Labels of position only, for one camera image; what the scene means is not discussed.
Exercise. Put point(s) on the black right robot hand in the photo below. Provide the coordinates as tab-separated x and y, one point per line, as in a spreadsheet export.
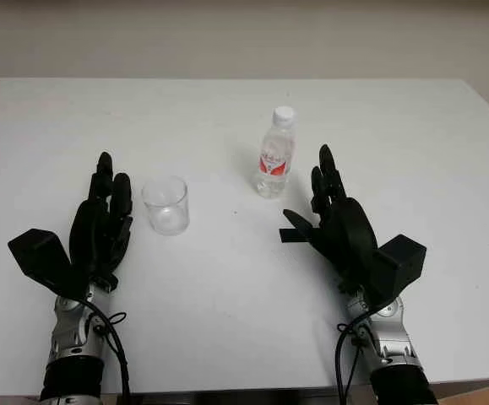
347	232

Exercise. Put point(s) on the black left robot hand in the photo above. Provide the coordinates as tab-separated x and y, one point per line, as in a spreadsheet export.
94	228

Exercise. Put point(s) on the clear water bottle red label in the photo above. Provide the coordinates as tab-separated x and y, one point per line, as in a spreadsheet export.
274	169

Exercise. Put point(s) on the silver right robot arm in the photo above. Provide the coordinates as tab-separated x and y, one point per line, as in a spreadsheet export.
392	337

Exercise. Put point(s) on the clear plastic cup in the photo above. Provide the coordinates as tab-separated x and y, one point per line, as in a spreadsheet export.
166	219

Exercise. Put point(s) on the black tape strip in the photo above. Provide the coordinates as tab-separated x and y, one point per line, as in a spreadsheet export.
288	236

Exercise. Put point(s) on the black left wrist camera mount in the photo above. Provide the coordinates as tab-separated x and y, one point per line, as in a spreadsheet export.
39	253

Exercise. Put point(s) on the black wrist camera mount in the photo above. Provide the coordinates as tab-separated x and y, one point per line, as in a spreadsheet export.
39	253
400	266

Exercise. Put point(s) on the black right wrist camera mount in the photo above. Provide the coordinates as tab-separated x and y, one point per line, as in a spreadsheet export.
400	266

